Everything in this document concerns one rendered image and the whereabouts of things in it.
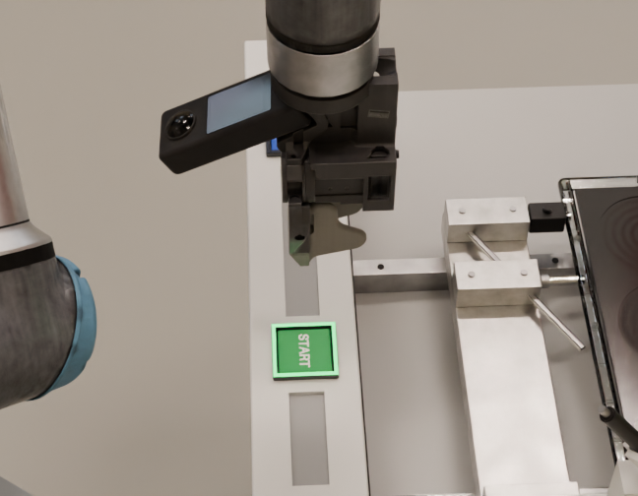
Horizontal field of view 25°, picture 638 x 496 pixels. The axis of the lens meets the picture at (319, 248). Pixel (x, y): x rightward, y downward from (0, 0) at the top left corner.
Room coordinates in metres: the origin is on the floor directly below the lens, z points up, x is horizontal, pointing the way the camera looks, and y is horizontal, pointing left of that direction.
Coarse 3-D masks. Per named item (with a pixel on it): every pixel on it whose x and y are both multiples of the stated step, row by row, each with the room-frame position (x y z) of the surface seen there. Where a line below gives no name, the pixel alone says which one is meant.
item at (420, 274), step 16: (544, 256) 0.91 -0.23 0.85; (560, 256) 0.91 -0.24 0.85; (368, 272) 0.89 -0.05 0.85; (384, 272) 0.89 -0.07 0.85; (400, 272) 0.89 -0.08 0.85; (416, 272) 0.89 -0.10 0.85; (432, 272) 0.89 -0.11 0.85; (544, 272) 0.90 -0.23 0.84; (560, 272) 0.90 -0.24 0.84; (368, 288) 0.89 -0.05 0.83; (384, 288) 0.89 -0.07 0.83; (400, 288) 0.89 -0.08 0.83; (416, 288) 0.89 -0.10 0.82; (432, 288) 0.89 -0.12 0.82; (448, 288) 0.89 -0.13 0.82
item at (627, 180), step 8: (600, 176) 0.97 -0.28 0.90; (608, 176) 0.97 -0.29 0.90; (616, 176) 0.97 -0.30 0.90; (624, 176) 0.97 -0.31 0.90; (632, 176) 0.97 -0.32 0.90; (576, 184) 0.96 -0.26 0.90; (584, 184) 0.96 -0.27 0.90; (592, 184) 0.96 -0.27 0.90; (600, 184) 0.96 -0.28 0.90; (608, 184) 0.96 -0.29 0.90; (616, 184) 0.96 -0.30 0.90; (624, 184) 0.96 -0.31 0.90; (632, 184) 0.97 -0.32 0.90
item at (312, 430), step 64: (256, 64) 1.08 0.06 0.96; (256, 192) 0.90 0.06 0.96; (256, 256) 0.82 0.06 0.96; (320, 256) 0.82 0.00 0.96; (256, 320) 0.75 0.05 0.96; (320, 320) 0.75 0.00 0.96; (256, 384) 0.68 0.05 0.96; (320, 384) 0.68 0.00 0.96; (256, 448) 0.62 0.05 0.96; (320, 448) 0.62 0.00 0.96
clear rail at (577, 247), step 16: (560, 192) 0.95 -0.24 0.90; (576, 208) 0.93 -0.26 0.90; (576, 224) 0.91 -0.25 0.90; (576, 240) 0.89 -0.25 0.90; (576, 256) 0.87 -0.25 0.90; (576, 272) 0.85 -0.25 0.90; (592, 288) 0.83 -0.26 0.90; (592, 304) 0.81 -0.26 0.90; (592, 320) 0.79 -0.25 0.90; (592, 336) 0.78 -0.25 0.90; (592, 352) 0.76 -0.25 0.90; (608, 368) 0.74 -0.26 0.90; (608, 384) 0.72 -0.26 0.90; (608, 400) 0.70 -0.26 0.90; (608, 432) 0.67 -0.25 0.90; (624, 448) 0.66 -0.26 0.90
